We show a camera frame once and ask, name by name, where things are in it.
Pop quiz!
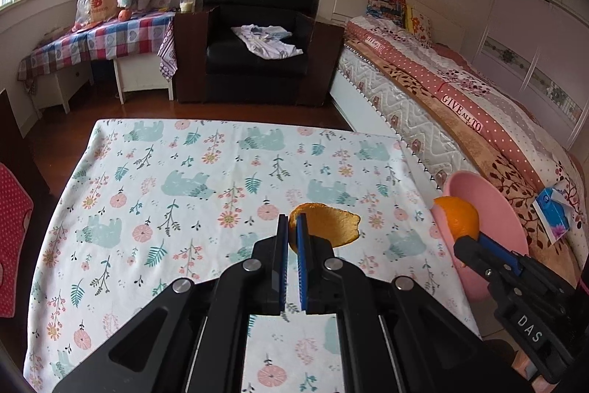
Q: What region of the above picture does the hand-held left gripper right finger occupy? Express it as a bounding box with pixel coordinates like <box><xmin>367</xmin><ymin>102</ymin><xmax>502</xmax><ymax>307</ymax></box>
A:
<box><xmin>297</xmin><ymin>213</ymin><xmax>540</xmax><ymax>393</ymax></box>

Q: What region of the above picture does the brown wooden side cabinet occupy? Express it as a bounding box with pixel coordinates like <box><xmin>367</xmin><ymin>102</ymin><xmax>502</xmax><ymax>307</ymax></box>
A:
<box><xmin>173</xmin><ymin>5</ymin><xmax>220</xmax><ymax>104</ymax></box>
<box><xmin>294</xmin><ymin>18</ymin><xmax>345</xmax><ymax>109</ymax></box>

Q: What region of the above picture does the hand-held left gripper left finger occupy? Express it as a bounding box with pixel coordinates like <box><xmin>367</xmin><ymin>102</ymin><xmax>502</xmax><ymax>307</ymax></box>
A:
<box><xmin>50</xmin><ymin>213</ymin><xmax>290</xmax><ymax>393</ymax></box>

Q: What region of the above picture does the white quilted mattress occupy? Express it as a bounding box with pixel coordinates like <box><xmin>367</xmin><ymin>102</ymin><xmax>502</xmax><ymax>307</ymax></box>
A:
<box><xmin>338</xmin><ymin>43</ymin><xmax>476</xmax><ymax>187</ymax></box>

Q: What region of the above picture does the floral bear tablecloth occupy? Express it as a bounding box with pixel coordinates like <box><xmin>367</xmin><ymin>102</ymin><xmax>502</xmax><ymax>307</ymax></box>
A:
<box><xmin>23</xmin><ymin>118</ymin><xmax>482</xmax><ymax>393</ymax></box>

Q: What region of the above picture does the bed with patterned bedding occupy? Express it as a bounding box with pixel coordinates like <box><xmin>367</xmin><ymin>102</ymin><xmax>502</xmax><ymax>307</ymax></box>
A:
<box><xmin>343</xmin><ymin>33</ymin><xmax>581</xmax><ymax>256</ymax></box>

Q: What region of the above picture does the red patterned hanging cloth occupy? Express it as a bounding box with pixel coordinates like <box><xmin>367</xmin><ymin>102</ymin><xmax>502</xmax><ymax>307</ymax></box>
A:
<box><xmin>158</xmin><ymin>24</ymin><xmax>179</xmax><ymax>81</ymax></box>

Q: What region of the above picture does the dark wooden chair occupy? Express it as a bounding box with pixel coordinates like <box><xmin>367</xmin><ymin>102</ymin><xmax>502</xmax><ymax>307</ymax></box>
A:
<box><xmin>0</xmin><ymin>88</ymin><xmax>52</xmax><ymax>212</ymax></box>

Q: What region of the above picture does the white desk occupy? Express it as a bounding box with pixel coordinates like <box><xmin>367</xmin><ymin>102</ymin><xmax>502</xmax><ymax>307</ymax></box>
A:
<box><xmin>34</xmin><ymin>51</ymin><xmax>176</xmax><ymax>114</ymax></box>

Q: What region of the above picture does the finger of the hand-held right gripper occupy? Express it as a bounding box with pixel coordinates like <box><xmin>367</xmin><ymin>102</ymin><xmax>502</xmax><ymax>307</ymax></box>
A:
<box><xmin>477</xmin><ymin>231</ymin><xmax>526</xmax><ymax>276</ymax></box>
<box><xmin>453</xmin><ymin>235</ymin><xmax>498</xmax><ymax>281</ymax></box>

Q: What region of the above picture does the clear plastic bag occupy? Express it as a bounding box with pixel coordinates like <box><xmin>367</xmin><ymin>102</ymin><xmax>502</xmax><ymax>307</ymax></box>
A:
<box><xmin>75</xmin><ymin>0</ymin><xmax>94</xmax><ymax>28</ymax></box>

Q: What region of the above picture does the blue tissue pack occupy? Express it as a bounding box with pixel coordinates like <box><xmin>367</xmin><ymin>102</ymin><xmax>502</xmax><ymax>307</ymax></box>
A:
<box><xmin>534</xmin><ymin>187</ymin><xmax>572</xmax><ymax>245</ymax></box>

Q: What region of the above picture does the plaid heart tablecloth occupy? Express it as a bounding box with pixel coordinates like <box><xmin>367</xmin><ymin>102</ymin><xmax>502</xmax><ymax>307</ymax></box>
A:
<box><xmin>18</xmin><ymin>11</ymin><xmax>178</xmax><ymax>83</ymax></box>

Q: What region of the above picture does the pink dotted patchwork quilt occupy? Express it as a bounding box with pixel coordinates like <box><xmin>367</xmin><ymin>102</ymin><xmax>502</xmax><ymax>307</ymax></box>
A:
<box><xmin>345</xmin><ymin>16</ymin><xmax>589</xmax><ymax>210</ymax></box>

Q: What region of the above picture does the red dotted cloth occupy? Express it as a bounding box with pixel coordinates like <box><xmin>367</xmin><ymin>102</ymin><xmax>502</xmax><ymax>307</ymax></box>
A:
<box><xmin>0</xmin><ymin>162</ymin><xmax>36</xmax><ymax>319</ymax></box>

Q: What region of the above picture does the curled orange peel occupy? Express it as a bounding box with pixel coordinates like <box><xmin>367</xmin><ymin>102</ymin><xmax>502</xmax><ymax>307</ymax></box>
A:
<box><xmin>433</xmin><ymin>196</ymin><xmax>480</xmax><ymax>269</ymax></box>

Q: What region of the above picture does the yellow floral pillow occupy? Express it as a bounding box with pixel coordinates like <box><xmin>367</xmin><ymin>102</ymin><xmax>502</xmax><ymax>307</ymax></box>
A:
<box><xmin>405</xmin><ymin>6</ymin><xmax>434</xmax><ymax>42</ymax></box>

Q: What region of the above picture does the white wardrobe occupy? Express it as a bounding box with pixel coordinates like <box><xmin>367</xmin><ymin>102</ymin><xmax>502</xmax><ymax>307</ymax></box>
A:
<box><xmin>469</xmin><ymin>0</ymin><xmax>589</xmax><ymax>151</ymax></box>

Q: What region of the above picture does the white crumpled garment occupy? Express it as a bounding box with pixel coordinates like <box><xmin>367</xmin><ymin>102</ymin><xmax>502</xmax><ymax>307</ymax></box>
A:
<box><xmin>231</xmin><ymin>25</ymin><xmax>305</xmax><ymax>60</ymax></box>

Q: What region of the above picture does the pink plastic bucket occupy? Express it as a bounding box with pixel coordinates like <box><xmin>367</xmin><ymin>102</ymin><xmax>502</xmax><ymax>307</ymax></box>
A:
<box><xmin>431</xmin><ymin>171</ymin><xmax>531</xmax><ymax>302</ymax></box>

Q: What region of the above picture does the colourful printed pillow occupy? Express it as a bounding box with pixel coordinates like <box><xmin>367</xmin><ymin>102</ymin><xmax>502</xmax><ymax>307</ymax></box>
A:
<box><xmin>366</xmin><ymin>0</ymin><xmax>408</xmax><ymax>31</ymax></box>

